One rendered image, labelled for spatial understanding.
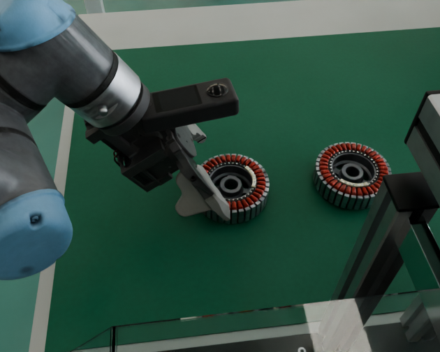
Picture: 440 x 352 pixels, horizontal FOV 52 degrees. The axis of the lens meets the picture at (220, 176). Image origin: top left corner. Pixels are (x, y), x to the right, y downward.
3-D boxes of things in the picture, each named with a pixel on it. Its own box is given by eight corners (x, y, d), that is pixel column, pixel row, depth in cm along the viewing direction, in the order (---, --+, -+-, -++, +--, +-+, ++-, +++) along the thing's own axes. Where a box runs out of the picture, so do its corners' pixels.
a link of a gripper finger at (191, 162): (205, 191, 60) (168, 137, 57) (216, 185, 59) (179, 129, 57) (201, 205, 55) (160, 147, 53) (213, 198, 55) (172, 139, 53)
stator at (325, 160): (314, 151, 75) (318, 135, 72) (383, 160, 73) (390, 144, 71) (310, 205, 68) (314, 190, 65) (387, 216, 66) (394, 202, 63)
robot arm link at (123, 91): (114, 38, 49) (123, 85, 44) (140, 66, 52) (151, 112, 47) (61, 75, 51) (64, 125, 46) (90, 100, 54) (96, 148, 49)
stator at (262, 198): (202, 232, 65) (202, 218, 62) (186, 174, 72) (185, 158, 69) (277, 216, 66) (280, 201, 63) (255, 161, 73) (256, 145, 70)
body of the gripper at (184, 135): (142, 154, 63) (80, 104, 54) (193, 122, 61) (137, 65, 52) (151, 196, 58) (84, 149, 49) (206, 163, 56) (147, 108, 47)
